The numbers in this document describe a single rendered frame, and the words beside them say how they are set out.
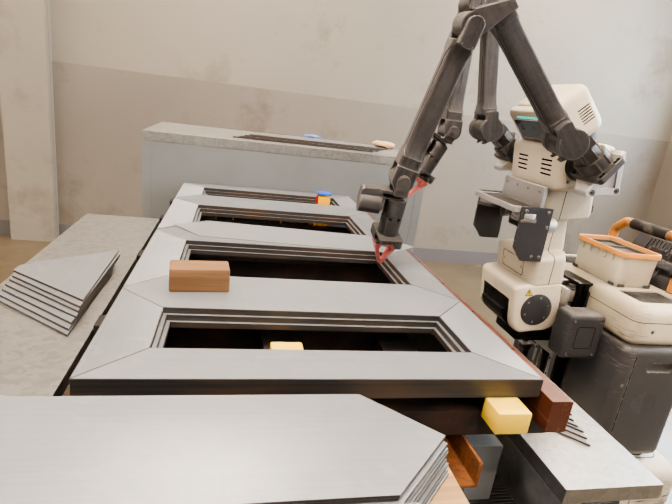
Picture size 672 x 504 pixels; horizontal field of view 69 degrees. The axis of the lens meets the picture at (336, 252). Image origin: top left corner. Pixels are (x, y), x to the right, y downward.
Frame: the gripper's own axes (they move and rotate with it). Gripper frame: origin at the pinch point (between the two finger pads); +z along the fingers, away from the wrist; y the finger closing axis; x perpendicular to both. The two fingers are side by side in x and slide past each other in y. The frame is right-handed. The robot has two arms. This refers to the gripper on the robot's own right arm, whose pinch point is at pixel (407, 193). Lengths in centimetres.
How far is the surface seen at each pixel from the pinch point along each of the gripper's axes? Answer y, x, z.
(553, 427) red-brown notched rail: 95, 7, 20
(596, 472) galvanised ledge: 96, 21, 24
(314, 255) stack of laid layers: 24.0, -23.8, 29.2
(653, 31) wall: -240, 207, -226
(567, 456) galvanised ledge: 91, 18, 25
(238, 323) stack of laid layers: 69, -43, 38
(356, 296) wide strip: 59, -21, 25
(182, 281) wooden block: 60, -56, 39
